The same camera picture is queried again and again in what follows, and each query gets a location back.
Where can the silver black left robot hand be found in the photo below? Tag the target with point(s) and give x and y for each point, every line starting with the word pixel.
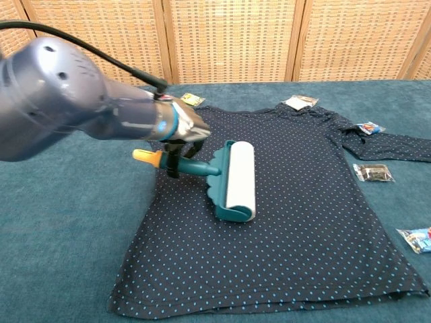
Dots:
pixel 190 124

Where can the teal lint roller white roll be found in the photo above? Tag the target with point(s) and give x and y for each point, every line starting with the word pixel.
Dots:
pixel 235 181

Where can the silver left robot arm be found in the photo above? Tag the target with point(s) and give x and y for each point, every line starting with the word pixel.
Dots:
pixel 67 101

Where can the navy polka dot shirt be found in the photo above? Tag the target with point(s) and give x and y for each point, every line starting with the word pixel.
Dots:
pixel 269 215

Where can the yellow small plastic packet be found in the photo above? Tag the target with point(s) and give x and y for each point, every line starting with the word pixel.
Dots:
pixel 192 98

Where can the woven rattan folding screen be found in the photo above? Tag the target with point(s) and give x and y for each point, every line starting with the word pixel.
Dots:
pixel 235 40

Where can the white small plastic packet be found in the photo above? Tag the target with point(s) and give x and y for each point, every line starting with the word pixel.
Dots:
pixel 300 102

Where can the blue red small plastic packet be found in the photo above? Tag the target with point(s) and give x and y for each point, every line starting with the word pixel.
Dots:
pixel 369 128

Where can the teal velvet table cloth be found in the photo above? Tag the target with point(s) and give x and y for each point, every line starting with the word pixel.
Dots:
pixel 60 255

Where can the black small plastic packet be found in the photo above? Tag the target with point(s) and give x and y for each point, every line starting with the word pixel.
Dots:
pixel 373 172

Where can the blue multicolour toy brick packet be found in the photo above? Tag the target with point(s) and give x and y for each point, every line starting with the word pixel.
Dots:
pixel 417 239

